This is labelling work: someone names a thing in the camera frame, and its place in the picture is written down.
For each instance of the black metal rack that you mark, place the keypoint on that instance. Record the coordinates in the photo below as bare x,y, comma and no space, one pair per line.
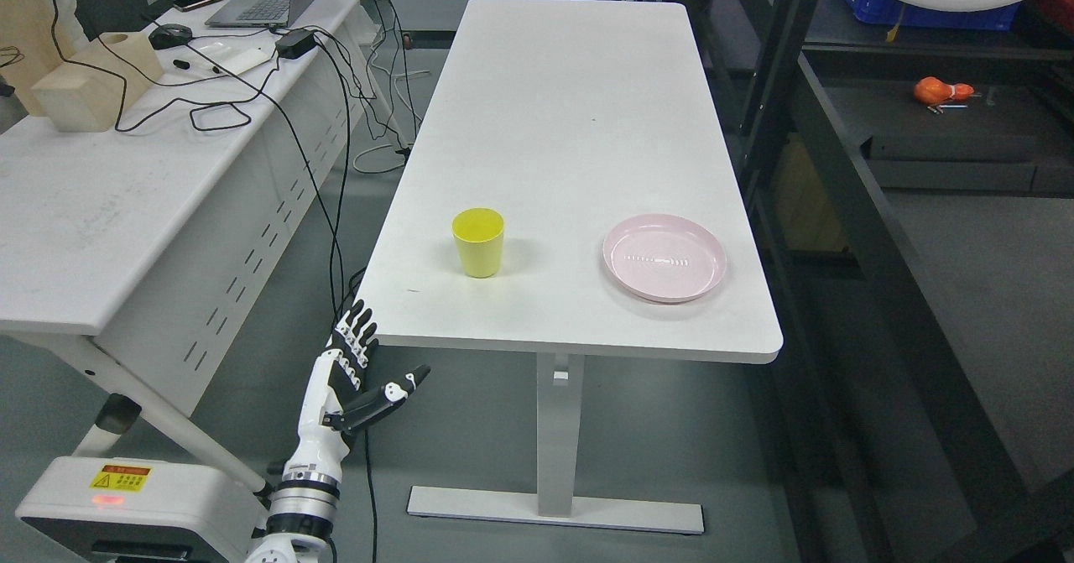
922,264

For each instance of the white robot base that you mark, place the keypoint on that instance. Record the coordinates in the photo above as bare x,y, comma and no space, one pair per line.
126,510

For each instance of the orange toy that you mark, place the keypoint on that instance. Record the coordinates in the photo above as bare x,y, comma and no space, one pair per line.
933,92

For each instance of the blue plastic crate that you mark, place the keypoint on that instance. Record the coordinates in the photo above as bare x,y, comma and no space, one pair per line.
893,12

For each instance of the yellow plastic cup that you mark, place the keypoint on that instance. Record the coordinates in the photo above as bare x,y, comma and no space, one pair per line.
479,233

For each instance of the black power adapter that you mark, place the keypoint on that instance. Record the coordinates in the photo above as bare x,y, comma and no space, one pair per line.
296,43

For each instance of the wooden box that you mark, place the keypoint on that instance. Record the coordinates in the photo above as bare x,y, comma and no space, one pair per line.
87,94

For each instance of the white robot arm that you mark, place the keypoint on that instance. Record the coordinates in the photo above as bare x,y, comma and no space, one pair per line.
300,522

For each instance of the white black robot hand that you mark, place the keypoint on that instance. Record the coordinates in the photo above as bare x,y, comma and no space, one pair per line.
338,403

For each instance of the white standing table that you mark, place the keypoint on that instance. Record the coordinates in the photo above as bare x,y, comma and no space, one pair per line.
566,117

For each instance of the white office desk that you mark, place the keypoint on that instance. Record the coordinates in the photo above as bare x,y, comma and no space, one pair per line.
136,257

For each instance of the black computer mouse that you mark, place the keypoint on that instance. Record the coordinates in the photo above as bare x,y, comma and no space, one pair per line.
170,35

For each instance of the pink plastic plate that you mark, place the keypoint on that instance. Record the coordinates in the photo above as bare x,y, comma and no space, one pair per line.
664,258

